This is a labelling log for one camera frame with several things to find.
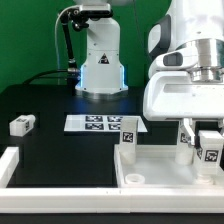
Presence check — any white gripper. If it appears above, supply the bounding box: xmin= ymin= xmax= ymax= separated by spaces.
xmin=143 ymin=71 xmax=224 ymax=147

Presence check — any white square tabletop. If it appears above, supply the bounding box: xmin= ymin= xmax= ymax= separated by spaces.
xmin=114 ymin=145 xmax=224 ymax=188

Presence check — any white U-shaped fence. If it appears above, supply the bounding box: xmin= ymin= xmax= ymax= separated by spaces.
xmin=0 ymin=147 xmax=224 ymax=213

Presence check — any white plate with markers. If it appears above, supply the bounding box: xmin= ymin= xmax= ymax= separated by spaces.
xmin=63 ymin=114 xmax=148 ymax=133

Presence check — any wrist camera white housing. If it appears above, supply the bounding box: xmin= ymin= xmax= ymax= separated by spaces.
xmin=148 ymin=46 xmax=198 ymax=77

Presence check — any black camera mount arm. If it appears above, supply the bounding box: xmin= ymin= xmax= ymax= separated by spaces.
xmin=59 ymin=3 xmax=113 ymax=73

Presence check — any grey cable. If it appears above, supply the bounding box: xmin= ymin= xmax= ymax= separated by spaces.
xmin=54 ymin=5 xmax=80 ymax=84

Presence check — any black cable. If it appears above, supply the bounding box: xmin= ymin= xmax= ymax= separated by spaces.
xmin=21 ymin=69 xmax=81 ymax=86

